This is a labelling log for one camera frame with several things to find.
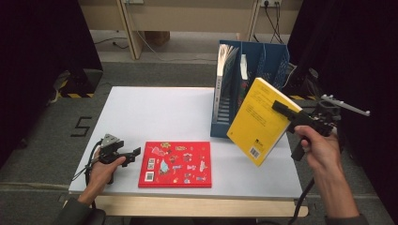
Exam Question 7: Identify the teal picture book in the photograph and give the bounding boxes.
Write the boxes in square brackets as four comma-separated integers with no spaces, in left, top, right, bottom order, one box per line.
[236,53,252,112]

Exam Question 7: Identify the cardboard box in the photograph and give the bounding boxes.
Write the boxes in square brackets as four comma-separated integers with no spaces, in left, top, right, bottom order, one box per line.
[144,30,171,47]

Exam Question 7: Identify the black chair armrest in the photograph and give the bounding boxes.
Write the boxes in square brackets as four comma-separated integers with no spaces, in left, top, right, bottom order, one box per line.
[83,208,107,225]

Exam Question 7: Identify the beige desk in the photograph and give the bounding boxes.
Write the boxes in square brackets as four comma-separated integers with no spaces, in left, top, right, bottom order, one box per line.
[78,0,304,60]

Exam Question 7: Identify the wooden table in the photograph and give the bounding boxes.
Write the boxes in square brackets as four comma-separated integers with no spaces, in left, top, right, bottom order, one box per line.
[64,195,310,218]

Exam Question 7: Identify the person's left hand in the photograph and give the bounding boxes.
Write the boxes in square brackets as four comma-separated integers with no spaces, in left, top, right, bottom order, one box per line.
[87,149,128,197]

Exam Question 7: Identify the blue file rack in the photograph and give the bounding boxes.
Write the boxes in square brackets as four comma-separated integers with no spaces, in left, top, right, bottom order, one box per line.
[209,39,291,143]

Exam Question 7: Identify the thin black floor cable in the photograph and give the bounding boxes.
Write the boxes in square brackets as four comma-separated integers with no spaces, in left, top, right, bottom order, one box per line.
[94,37,130,51]

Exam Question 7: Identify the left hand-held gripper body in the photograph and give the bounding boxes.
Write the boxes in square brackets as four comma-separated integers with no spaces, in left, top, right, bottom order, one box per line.
[98,133,134,166]

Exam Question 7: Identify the red book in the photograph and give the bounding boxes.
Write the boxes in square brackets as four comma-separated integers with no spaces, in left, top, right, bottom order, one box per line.
[138,141,213,188]

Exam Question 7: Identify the white cord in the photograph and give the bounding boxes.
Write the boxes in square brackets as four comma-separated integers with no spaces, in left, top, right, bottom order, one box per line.
[46,70,71,106]

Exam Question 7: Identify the person's right hand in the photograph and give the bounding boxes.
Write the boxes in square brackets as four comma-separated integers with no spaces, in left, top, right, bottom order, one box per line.
[294,125,344,185]

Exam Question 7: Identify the black base with hazard tape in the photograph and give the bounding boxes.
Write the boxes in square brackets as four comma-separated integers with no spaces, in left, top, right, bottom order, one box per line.
[281,64,322,101]
[58,67,105,99]

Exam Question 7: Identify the black power cable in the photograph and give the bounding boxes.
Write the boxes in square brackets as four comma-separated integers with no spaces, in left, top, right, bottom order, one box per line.
[263,3,284,45]

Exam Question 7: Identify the white floor cable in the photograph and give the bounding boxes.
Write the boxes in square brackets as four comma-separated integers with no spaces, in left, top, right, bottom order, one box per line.
[135,30,218,63]

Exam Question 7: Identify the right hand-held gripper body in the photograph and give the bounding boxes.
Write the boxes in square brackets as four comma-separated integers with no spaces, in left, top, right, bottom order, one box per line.
[289,94,372,162]

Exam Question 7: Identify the black curtain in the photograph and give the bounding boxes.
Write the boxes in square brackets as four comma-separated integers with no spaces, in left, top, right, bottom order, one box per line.
[286,0,398,217]
[0,0,105,168]

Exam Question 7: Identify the white wall socket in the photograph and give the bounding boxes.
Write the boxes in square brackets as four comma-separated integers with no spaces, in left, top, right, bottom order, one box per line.
[260,0,283,8]

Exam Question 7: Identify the yellow book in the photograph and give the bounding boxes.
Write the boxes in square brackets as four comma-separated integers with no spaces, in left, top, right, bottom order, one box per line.
[226,77,303,168]

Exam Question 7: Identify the right hand-held gripper cable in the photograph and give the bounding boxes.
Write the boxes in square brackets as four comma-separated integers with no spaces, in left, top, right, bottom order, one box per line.
[286,177,315,225]

